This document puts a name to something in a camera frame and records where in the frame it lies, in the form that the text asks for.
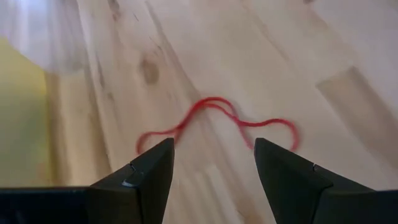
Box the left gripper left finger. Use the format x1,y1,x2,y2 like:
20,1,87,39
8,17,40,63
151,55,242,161
90,138,175,224

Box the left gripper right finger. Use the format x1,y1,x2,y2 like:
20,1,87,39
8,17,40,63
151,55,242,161
254,138,333,224

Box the red rubber band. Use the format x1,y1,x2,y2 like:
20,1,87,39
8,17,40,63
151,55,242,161
136,96,300,156

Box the yellow translucent plastic bin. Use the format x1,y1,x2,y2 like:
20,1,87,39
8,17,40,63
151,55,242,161
0,37,51,187

